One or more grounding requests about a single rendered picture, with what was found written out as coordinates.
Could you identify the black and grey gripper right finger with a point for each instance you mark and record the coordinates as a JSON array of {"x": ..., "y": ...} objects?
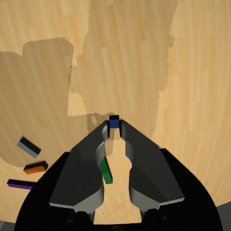
[{"x": 158, "y": 180}]

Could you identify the small blue cube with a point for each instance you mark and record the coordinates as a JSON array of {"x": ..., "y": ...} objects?
[{"x": 114, "y": 121}]

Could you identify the grey rod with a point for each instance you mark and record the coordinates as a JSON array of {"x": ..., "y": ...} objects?
[{"x": 28, "y": 147}]

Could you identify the green rod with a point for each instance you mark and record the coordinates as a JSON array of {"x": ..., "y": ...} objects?
[{"x": 104, "y": 167}]

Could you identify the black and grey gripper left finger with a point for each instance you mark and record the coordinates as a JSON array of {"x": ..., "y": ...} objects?
[{"x": 73, "y": 183}]

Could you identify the orange rod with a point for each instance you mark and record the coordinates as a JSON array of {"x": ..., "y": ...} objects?
[{"x": 36, "y": 167}]

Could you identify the purple rod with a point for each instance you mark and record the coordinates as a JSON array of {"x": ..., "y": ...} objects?
[{"x": 20, "y": 184}]

